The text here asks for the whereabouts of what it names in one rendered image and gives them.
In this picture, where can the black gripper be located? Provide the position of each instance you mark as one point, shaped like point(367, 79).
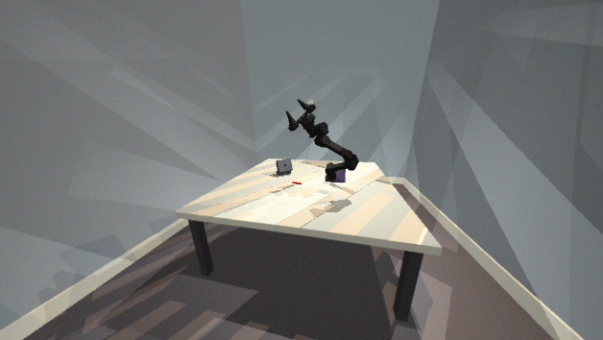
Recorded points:
point(308, 109)

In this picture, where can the grey sloped panel with hole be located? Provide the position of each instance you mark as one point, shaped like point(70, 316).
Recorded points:
point(284, 166)

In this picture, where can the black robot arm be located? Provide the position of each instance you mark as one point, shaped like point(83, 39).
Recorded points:
point(322, 140)

